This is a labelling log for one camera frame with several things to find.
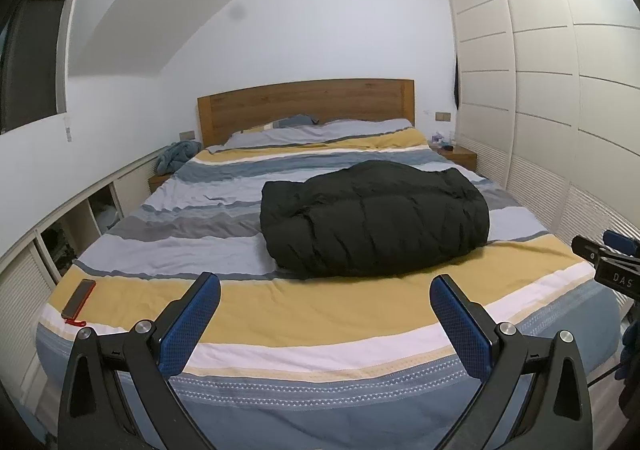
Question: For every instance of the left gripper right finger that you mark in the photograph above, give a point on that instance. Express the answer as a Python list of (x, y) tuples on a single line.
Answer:
[(555, 413)]

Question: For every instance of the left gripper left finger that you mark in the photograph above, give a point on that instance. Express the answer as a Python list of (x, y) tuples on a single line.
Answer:
[(94, 411)]

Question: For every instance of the black puffer jacket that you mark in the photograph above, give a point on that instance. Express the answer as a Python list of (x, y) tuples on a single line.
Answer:
[(374, 219)]

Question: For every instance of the phone with red case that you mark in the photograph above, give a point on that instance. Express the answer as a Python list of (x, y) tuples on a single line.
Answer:
[(77, 300)]

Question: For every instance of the white low shelf unit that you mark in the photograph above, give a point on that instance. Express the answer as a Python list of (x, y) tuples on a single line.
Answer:
[(34, 265)]

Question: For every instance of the right wooden nightstand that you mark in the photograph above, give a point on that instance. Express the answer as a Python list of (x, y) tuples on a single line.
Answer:
[(459, 155)]

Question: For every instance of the wooden nightstand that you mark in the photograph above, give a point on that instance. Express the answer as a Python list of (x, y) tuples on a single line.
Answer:
[(156, 181), (459, 155)]

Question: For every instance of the striped duvet cover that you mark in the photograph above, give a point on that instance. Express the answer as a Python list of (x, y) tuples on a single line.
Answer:
[(286, 362)]

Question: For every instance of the left wooden nightstand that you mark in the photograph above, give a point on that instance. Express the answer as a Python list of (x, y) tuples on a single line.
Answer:
[(156, 181)]

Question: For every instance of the blue crumpled cloth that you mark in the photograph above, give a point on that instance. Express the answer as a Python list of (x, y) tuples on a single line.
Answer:
[(176, 155)]

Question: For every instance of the white sliding wardrobe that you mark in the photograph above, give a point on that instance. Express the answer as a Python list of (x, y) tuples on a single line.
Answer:
[(548, 94)]

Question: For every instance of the wooden headboard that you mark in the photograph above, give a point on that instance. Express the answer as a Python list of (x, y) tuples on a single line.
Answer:
[(222, 114)]

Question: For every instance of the grey pillow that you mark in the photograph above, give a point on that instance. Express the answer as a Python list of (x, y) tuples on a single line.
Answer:
[(320, 132)]

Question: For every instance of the dark window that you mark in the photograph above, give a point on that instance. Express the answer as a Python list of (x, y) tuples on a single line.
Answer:
[(33, 51)]

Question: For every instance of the wall switch plate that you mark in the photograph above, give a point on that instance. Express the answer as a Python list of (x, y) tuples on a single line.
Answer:
[(442, 116)]

